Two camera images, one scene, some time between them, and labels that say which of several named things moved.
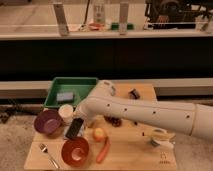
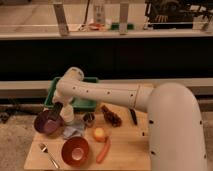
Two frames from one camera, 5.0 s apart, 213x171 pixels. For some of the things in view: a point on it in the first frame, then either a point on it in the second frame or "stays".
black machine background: [177, 14] stays
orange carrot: [103, 150] stays
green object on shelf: [115, 26] stays
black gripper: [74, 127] → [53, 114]
